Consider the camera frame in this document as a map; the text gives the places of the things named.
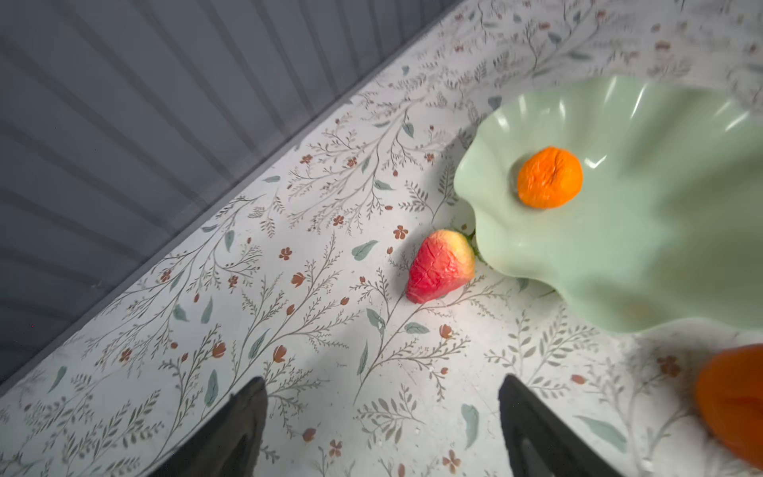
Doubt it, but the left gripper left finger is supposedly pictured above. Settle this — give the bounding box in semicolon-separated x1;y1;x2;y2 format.
151;377;268;477

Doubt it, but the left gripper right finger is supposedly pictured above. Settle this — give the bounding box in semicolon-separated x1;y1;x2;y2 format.
499;374;619;477

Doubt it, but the large fake orange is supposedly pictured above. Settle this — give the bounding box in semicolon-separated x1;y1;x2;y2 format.
695;344;762;469

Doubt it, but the red yellow fake peach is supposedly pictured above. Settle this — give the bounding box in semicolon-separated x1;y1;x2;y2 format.
405;230;476;304

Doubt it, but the small fake tangerine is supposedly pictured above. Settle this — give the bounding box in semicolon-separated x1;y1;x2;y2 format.
517;147;584;210

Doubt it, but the green scalloped fruit bowl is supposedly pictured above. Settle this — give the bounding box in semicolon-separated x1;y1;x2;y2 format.
454;77;762;333

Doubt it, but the floral table mat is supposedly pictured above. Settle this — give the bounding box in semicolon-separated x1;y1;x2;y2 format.
1;1;762;476

